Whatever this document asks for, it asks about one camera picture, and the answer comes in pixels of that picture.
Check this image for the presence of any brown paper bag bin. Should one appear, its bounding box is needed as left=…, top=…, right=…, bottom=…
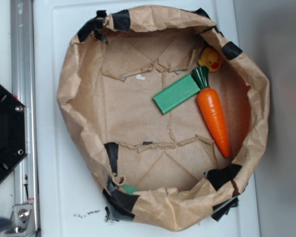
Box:
left=57, top=5, right=270, bottom=231

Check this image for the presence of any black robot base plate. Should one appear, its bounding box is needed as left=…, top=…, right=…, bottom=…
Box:
left=0, top=84, right=27, bottom=184

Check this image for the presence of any metal corner bracket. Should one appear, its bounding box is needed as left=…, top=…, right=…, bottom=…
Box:
left=4, top=204, right=36, bottom=237

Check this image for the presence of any green ball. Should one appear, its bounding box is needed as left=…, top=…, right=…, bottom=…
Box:
left=120, top=185, right=139, bottom=195

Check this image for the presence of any green wooden block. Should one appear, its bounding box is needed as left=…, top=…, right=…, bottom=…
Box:
left=153, top=74, right=200, bottom=114

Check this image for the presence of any aluminium extrusion rail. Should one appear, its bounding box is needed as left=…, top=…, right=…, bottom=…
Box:
left=10, top=0, right=41, bottom=237

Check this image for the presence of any yellow rubber duck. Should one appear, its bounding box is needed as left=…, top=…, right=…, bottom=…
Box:
left=198, top=47, right=224, bottom=73

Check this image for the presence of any orange toy carrot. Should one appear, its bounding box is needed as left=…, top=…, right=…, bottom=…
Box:
left=192, top=66, right=230, bottom=158

